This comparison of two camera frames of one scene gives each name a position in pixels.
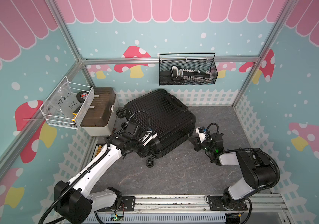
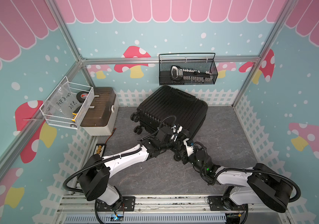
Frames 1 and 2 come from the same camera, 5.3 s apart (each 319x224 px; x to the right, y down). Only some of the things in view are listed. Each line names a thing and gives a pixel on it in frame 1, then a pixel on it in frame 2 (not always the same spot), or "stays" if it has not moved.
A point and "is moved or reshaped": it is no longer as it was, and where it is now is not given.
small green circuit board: [117, 218] stays
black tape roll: [81, 95] stays
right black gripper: [198, 141] → [185, 157]
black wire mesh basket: [187, 68] stays
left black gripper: [144, 152] → [178, 143]
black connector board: [98, 148] stays
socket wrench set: [177, 73] stays
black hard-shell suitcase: [165, 115] is moved or reshaped
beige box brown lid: [101, 115] stays
